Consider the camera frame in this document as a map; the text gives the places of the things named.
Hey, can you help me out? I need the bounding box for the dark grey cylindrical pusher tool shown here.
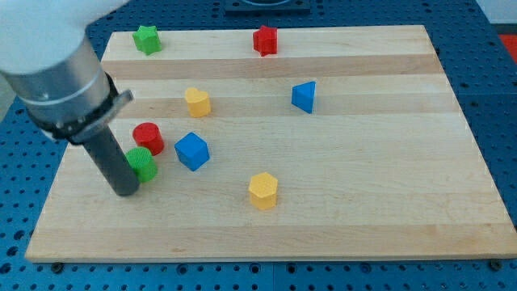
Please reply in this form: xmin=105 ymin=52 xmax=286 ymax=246
xmin=83 ymin=127 xmax=140 ymax=196

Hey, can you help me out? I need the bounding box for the green cylinder block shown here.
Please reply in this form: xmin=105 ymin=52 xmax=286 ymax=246
xmin=125 ymin=146 xmax=158 ymax=183

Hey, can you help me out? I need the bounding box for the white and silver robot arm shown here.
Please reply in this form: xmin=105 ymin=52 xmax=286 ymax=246
xmin=1 ymin=0 xmax=140 ymax=196

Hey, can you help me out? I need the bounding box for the blue cube block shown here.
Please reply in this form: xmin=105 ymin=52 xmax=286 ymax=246
xmin=174 ymin=132 xmax=210 ymax=171

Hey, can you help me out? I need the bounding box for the red cylinder block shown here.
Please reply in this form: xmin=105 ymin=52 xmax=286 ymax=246
xmin=132 ymin=122 xmax=165 ymax=156

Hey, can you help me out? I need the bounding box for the yellow heart block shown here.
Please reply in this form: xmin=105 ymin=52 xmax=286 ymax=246
xmin=185 ymin=87 xmax=212 ymax=118

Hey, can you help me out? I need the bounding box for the green star block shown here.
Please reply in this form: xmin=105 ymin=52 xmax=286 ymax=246
xmin=132 ymin=26 xmax=162 ymax=56

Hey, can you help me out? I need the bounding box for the yellow hexagon block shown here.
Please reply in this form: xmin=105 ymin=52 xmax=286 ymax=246
xmin=248 ymin=172 xmax=278 ymax=210

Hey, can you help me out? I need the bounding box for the red star block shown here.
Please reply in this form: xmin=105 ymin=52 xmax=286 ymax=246
xmin=253 ymin=25 xmax=278 ymax=57

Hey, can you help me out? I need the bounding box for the blue triangle block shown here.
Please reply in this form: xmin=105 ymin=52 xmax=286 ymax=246
xmin=291 ymin=81 xmax=316 ymax=114

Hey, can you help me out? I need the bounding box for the light wooden board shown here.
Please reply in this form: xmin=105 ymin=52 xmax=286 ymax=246
xmin=26 ymin=25 xmax=516 ymax=263

